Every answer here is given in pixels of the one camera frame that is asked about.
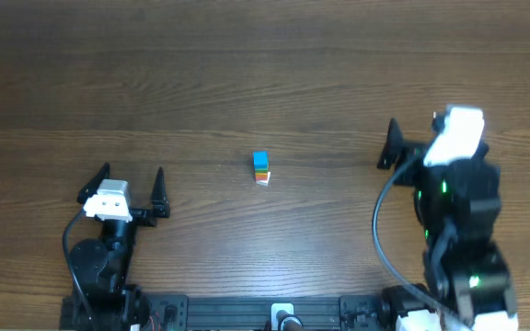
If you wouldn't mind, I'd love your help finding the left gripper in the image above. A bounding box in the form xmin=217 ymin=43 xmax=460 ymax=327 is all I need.
xmin=76 ymin=161 xmax=172 ymax=228

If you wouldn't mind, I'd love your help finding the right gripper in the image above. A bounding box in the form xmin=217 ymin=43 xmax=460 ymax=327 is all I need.
xmin=376 ymin=109 xmax=448 ymax=186

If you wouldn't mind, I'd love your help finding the blue cube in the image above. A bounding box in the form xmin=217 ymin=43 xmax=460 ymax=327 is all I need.
xmin=252 ymin=150 xmax=270 ymax=171

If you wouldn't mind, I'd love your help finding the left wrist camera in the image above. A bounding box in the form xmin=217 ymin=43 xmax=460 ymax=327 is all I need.
xmin=82 ymin=178 xmax=134 ymax=223

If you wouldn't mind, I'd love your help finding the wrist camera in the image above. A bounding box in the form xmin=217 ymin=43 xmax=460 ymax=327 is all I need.
xmin=82 ymin=178 xmax=134 ymax=223
xmin=421 ymin=104 xmax=487 ymax=169

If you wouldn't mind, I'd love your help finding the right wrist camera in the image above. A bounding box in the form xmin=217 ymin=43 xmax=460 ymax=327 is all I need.
xmin=421 ymin=104 xmax=487 ymax=169

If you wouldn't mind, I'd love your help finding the mounting rail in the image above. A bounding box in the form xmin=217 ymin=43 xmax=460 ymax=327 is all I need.
xmin=60 ymin=292 xmax=402 ymax=331

